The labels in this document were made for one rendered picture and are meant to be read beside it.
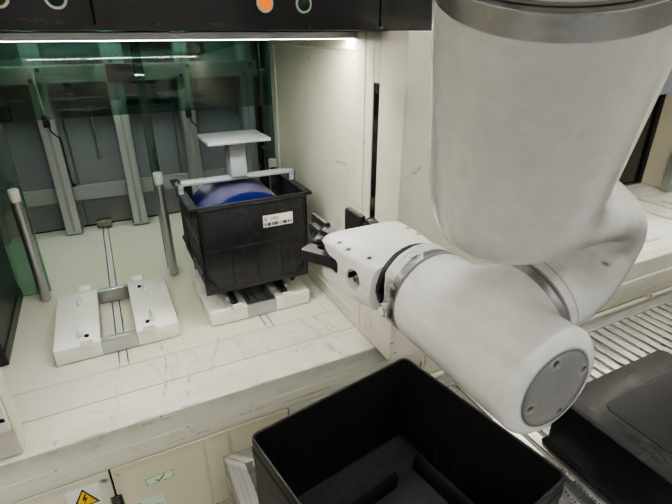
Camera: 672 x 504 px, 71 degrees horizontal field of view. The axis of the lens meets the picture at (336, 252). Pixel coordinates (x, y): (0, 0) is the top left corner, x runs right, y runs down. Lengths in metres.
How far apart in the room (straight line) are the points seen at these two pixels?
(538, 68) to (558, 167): 0.04
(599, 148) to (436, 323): 0.20
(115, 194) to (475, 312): 1.33
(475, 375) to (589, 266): 0.11
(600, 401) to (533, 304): 0.56
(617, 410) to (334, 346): 0.47
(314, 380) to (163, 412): 0.25
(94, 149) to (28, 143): 0.16
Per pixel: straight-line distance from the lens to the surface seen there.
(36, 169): 1.55
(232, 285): 0.94
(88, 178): 1.56
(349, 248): 0.46
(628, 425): 0.88
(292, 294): 0.99
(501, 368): 0.32
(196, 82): 1.13
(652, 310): 1.44
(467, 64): 0.18
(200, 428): 0.84
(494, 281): 0.37
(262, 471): 0.66
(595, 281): 0.39
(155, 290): 1.07
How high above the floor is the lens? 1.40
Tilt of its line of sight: 25 degrees down
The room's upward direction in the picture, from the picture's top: straight up
